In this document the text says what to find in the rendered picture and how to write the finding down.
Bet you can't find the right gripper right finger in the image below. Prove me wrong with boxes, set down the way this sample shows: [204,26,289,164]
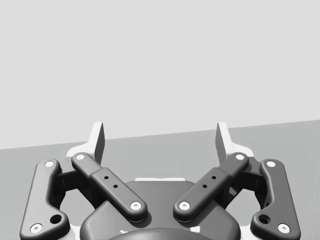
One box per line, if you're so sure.
[172,121,302,240]

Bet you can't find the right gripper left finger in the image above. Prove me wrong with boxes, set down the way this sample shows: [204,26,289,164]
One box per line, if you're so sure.
[19,121,148,240]

